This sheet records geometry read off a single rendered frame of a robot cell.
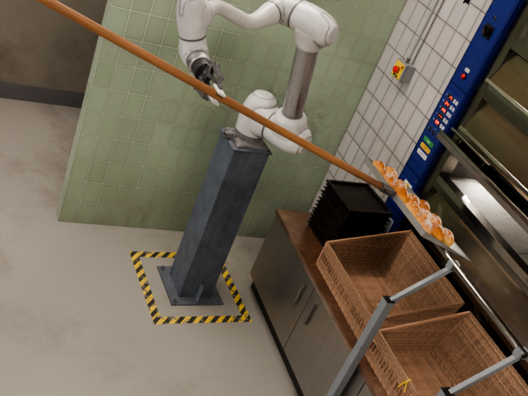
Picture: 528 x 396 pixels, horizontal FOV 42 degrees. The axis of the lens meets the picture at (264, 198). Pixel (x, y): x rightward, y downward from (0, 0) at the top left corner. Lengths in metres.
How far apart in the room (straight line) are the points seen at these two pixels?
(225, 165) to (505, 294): 1.45
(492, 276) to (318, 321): 0.85
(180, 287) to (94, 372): 0.77
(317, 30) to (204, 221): 1.25
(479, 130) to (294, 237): 1.10
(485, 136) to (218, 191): 1.33
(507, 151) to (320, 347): 1.27
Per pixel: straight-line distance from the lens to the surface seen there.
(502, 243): 3.33
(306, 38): 3.00
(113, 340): 3.62
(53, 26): 5.21
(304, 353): 3.59
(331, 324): 3.38
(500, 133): 3.40
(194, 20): 2.62
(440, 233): 2.99
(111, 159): 4.04
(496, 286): 3.33
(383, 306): 2.96
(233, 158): 3.44
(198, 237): 3.73
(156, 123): 3.97
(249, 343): 3.87
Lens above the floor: 2.53
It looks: 30 degrees down
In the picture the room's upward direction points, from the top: 23 degrees clockwise
